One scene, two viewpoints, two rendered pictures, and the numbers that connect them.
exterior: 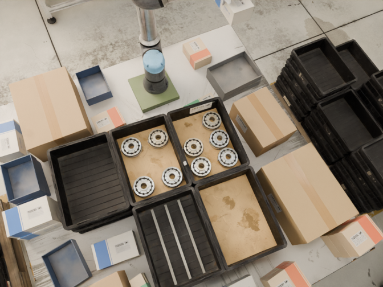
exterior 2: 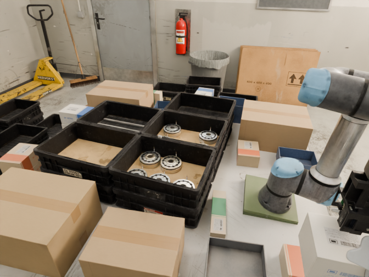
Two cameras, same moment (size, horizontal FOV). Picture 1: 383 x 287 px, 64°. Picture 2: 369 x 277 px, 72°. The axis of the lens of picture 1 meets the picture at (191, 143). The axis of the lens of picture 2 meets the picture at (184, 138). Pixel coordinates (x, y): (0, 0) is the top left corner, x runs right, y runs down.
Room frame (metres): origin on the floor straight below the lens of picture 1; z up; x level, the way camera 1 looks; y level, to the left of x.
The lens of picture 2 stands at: (1.28, -0.64, 1.61)
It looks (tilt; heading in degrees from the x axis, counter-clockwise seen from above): 33 degrees down; 135
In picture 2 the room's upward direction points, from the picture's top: 1 degrees clockwise
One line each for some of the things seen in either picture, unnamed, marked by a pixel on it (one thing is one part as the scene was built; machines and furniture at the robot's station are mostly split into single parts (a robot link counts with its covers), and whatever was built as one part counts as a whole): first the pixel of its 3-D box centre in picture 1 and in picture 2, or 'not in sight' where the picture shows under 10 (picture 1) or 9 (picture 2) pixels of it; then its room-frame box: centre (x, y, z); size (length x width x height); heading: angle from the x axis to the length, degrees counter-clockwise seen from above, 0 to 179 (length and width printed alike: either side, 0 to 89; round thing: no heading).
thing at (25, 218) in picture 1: (31, 217); (203, 98); (0.11, 0.70, 0.83); 0.20 x 0.12 x 0.09; 119
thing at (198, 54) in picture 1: (196, 53); (306, 268); (1.22, 0.04, 0.74); 0.16 x 0.12 x 0.07; 36
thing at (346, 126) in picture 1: (338, 128); not in sight; (1.04, -1.06, 0.31); 0.40 x 0.30 x 0.34; 32
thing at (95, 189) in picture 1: (90, 181); (200, 113); (0.31, 0.46, 0.87); 0.40 x 0.30 x 0.11; 27
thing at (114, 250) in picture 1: (116, 250); not in sight; (0.01, 0.30, 0.75); 0.20 x 0.12 x 0.09; 117
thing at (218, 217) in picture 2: (196, 107); (218, 214); (0.85, 0.00, 0.73); 0.24 x 0.06 x 0.06; 128
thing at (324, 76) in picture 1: (311, 82); not in sight; (1.37, -0.85, 0.37); 0.40 x 0.30 x 0.45; 32
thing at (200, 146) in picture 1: (193, 147); (171, 162); (0.55, -0.01, 0.86); 0.10 x 0.10 x 0.01
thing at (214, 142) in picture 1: (219, 138); (158, 181); (0.61, -0.14, 0.86); 0.10 x 0.10 x 0.01
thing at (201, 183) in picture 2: (207, 138); (165, 160); (0.58, -0.07, 0.92); 0.40 x 0.30 x 0.02; 27
